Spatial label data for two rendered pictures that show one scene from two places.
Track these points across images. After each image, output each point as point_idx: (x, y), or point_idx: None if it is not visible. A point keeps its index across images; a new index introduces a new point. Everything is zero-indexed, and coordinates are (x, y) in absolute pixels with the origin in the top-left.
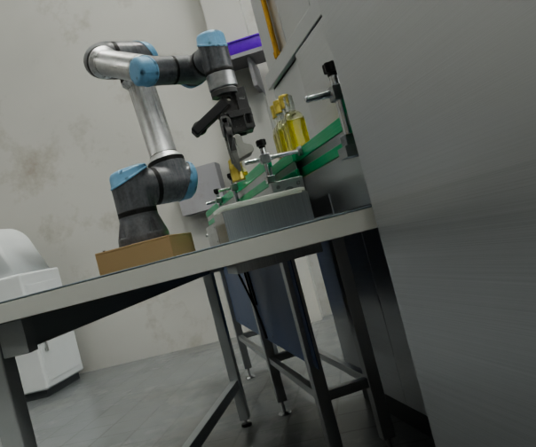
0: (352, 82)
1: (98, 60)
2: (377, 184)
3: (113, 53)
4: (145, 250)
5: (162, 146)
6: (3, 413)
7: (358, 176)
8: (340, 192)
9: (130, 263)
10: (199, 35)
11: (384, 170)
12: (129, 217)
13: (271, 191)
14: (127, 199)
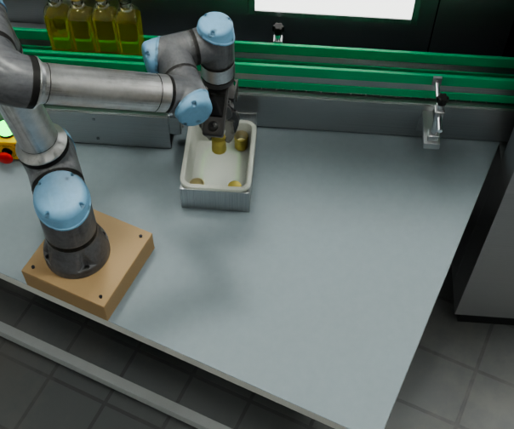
0: None
1: (65, 94)
2: None
3: (99, 82)
4: (138, 262)
5: (54, 134)
6: None
7: (338, 115)
8: (287, 117)
9: (128, 285)
10: (222, 33)
11: None
12: (92, 243)
13: (173, 122)
14: (90, 227)
